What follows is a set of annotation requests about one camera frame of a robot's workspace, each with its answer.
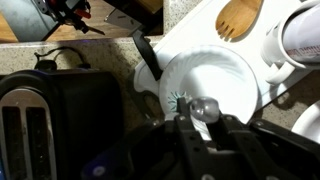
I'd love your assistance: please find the white mug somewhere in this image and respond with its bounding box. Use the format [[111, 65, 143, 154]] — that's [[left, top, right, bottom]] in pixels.
[[261, 0, 320, 85]]

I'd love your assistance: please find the black toaster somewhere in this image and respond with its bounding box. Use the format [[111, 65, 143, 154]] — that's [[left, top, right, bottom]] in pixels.
[[0, 69, 124, 180]]

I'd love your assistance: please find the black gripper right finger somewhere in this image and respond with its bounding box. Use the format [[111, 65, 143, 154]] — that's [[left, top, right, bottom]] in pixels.
[[208, 115, 299, 180]]

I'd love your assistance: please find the white cutting board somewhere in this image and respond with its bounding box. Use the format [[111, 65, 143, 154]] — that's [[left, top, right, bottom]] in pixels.
[[133, 0, 320, 111]]

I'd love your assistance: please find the wooden spork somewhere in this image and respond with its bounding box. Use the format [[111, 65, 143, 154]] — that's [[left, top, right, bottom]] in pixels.
[[215, 0, 263, 39]]

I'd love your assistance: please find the white plate on counter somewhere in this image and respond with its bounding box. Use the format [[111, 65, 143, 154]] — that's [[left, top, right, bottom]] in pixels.
[[291, 100, 320, 144]]

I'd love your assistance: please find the white bowl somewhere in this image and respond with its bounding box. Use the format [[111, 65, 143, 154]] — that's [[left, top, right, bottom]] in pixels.
[[159, 46, 258, 123]]

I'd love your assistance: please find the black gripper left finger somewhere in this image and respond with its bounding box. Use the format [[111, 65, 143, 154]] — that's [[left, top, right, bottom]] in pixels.
[[174, 98, 218, 180]]

